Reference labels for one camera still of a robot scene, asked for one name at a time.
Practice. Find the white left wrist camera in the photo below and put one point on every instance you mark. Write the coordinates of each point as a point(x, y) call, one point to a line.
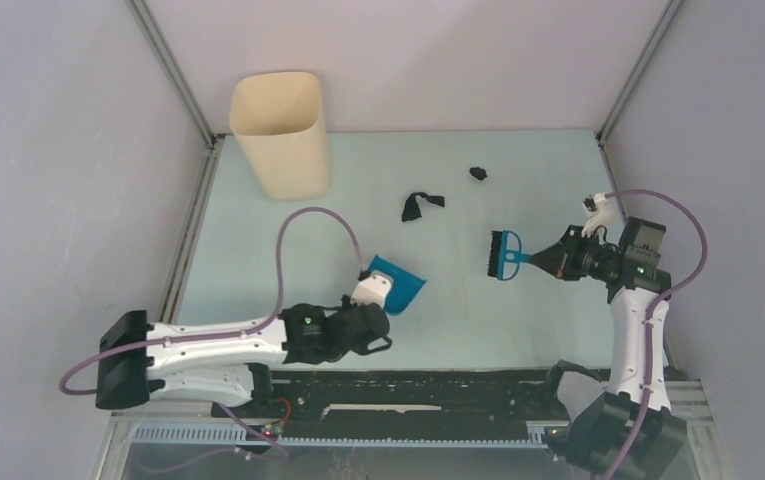
point(374, 289)

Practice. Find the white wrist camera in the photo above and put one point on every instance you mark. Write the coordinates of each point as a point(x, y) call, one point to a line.
point(601, 211)
point(374, 289)

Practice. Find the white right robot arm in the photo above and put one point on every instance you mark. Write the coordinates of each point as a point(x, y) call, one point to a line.
point(624, 429)

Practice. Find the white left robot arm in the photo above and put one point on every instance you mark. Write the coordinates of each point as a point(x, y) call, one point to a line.
point(228, 364)

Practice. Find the blue dustpan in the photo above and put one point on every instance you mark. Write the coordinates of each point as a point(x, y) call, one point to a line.
point(405, 285)

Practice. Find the beige waste bin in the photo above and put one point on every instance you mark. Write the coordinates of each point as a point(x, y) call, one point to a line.
point(278, 121)

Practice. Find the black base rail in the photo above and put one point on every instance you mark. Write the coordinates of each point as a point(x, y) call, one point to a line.
point(408, 403)

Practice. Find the left aluminium frame post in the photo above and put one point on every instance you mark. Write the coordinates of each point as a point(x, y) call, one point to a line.
point(171, 305)

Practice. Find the blue hand brush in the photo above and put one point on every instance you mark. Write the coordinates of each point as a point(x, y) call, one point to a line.
point(506, 255)

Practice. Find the aluminium frame post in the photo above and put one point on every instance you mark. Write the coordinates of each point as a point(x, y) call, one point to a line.
point(171, 305)
point(666, 20)

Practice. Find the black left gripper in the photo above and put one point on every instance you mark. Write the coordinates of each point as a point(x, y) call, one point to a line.
point(345, 304)

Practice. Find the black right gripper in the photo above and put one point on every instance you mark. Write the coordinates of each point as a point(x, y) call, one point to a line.
point(558, 258)

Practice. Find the small black paper scrap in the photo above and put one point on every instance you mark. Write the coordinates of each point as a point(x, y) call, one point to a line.
point(478, 173)

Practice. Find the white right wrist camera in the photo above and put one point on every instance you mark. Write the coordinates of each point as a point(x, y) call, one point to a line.
point(601, 211)

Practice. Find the right aluminium frame post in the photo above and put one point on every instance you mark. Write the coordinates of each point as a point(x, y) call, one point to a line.
point(666, 20)

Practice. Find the grey cable duct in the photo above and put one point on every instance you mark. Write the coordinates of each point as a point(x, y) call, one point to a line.
point(219, 434)

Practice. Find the long black paper scrap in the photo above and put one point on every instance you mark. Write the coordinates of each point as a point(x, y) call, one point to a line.
point(411, 209)

